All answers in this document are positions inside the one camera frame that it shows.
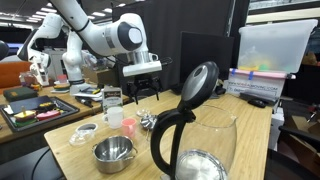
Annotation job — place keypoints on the clear drinking glass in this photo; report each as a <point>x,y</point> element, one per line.
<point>143,111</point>

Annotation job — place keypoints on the pink cup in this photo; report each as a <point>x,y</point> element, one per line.
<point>129,126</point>

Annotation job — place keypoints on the black partition curtain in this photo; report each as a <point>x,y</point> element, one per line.
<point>173,23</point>

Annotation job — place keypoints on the black keyboard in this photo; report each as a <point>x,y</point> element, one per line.
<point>263,96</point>

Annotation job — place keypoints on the pink toy food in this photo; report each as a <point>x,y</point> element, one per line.
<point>48,115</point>

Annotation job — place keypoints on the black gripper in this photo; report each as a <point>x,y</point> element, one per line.
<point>144,82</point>

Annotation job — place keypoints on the red cup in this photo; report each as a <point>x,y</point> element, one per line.
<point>62,78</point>

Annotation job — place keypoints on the white printed moving box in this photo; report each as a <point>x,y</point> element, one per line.
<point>256,86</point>

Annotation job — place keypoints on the dark green case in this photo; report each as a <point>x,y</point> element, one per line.
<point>20,93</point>

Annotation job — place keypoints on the white carton with dark label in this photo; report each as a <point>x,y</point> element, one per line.
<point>112,96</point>

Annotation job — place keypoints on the translucent plastic bin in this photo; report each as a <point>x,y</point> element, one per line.
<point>276,43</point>

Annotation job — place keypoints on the yellow red green toy sandwich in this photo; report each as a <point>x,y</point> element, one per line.
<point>24,117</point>

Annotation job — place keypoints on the black marker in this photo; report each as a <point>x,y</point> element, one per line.
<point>84,101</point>

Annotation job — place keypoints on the black monitor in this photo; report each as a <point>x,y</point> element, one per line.
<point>206,50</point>

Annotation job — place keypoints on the dark blue board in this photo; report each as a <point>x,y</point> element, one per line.
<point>30,102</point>

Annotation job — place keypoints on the white idle robot gripper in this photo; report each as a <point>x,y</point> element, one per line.
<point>40,71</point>

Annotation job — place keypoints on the black computer mouse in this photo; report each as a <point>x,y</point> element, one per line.
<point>256,103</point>

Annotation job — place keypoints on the clear glass pot lid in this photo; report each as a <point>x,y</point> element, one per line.
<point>83,133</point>

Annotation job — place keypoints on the white papers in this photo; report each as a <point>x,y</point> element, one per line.
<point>93,95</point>

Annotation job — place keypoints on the ceiling light panel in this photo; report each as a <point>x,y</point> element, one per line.
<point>98,14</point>

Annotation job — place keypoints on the brown cardboard box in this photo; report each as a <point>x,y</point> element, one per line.
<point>100,77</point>

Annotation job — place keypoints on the white mug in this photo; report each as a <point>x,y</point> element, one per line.
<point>115,117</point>

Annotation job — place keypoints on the black tray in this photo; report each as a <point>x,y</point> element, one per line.
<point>68,108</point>

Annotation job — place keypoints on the white idle robot arm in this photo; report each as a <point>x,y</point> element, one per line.
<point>73,56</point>

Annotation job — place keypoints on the black and yellow toy food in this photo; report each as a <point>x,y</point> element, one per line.
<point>46,106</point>

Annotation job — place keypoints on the stack of coloured plates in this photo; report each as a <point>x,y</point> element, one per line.
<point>61,87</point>

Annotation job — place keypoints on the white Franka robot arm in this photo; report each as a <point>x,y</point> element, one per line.
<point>100,36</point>

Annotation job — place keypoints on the black office chair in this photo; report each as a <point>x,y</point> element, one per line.
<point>286,166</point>

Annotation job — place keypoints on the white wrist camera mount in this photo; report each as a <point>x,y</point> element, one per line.
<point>141,68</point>

